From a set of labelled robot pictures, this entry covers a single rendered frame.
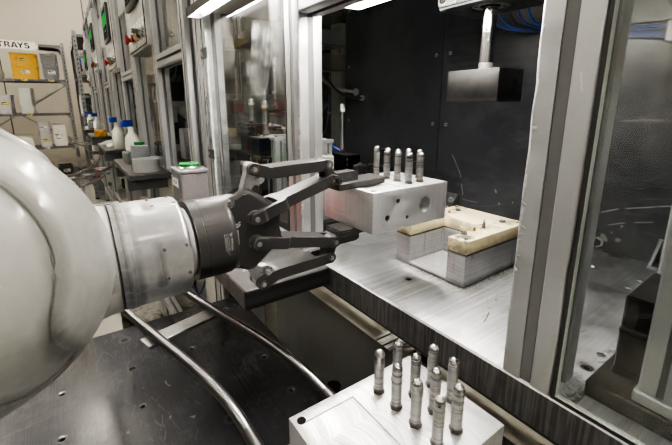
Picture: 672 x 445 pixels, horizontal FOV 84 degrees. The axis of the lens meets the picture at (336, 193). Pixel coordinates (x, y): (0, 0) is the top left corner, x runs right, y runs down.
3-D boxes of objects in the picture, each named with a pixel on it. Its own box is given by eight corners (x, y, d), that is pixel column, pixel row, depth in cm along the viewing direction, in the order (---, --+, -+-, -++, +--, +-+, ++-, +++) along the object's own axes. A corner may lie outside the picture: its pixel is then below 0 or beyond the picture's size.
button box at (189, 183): (174, 217, 83) (169, 164, 80) (210, 212, 88) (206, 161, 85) (183, 226, 77) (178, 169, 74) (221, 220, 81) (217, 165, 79)
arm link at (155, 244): (111, 218, 27) (196, 203, 30) (101, 194, 34) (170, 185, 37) (131, 330, 29) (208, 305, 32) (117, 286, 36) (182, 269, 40)
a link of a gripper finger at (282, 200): (239, 220, 40) (235, 208, 39) (324, 178, 45) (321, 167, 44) (255, 229, 36) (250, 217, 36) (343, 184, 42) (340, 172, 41)
